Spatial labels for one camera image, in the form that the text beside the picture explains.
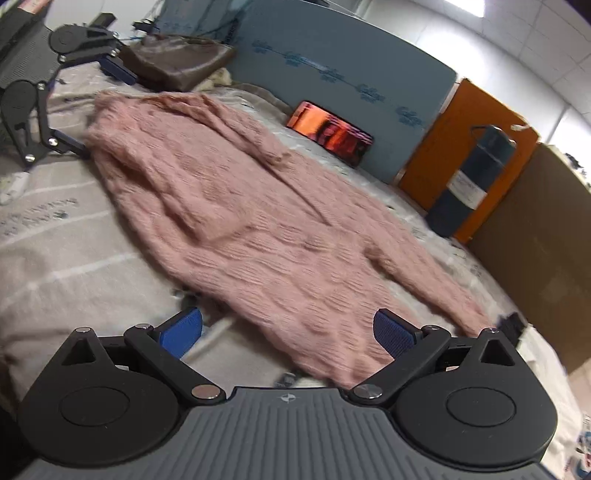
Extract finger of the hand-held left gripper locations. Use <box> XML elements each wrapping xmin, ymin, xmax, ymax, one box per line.
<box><xmin>55</xmin><ymin>25</ymin><xmax>139</xmax><ymax>86</ymax></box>
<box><xmin>11</xmin><ymin>82</ymin><xmax>91</xmax><ymax>165</ymax></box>

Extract brown partition panel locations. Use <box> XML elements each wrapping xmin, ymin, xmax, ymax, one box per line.
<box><xmin>468</xmin><ymin>143</ymin><xmax>591</xmax><ymax>376</ymax></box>

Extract dark cables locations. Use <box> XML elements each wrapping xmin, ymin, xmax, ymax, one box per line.
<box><xmin>131</xmin><ymin>9</ymin><xmax>241</xmax><ymax>44</ymax></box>

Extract dark blue water bottle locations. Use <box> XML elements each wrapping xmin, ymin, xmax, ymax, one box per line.
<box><xmin>425</xmin><ymin>124</ymin><xmax>518</xmax><ymax>238</ymax></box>

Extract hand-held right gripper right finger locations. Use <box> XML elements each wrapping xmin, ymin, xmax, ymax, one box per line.
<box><xmin>348</xmin><ymin>308</ymin><xmax>517</xmax><ymax>407</ymax></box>

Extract pink knitted sweater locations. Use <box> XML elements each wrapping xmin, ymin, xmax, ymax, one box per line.
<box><xmin>85</xmin><ymin>90</ymin><xmax>492</xmax><ymax>388</ymax></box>

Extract blue printed partition panel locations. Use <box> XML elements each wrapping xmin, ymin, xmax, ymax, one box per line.
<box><xmin>154</xmin><ymin>0</ymin><xmax>459</xmax><ymax>185</ymax></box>

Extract orange partition panel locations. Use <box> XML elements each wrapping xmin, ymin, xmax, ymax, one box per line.
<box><xmin>399</xmin><ymin>78</ymin><xmax>541</xmax><ymax>244</ymax></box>

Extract brown leather bag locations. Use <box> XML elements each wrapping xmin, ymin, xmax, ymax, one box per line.
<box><xmin>119</xmin><ymin>33</ymin><xmax>238</xmax><ymax>92</ymax></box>

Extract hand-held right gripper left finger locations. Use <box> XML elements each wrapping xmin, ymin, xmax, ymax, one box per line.
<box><xmin>60</xmin><ymin>308</ymin><xmax>226</xmax><ymax>401</ymax></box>

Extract small black object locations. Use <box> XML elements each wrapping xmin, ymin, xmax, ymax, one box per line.
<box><xmin>499</xmin><ymin>313</ymin><xmax>527</xmax><ymax>344</ymax></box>

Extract beige striped blanket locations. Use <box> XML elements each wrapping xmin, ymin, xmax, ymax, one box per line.
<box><xmin>0</xmin><ymin>60</ymin><xmax>589</xmax><ymax>480</ymax></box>

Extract shiny orange-red box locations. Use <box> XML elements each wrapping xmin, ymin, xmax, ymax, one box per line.
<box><xmin>285</xmin><ymin>100</ymin><xmax>374</xmax><ymax>168</ymax></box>

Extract cream cloth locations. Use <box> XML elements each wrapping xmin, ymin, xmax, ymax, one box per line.
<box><xmin>191</xmin><ymin>67</ymin><xmax>234</xmax><ymax>93</ymax></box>

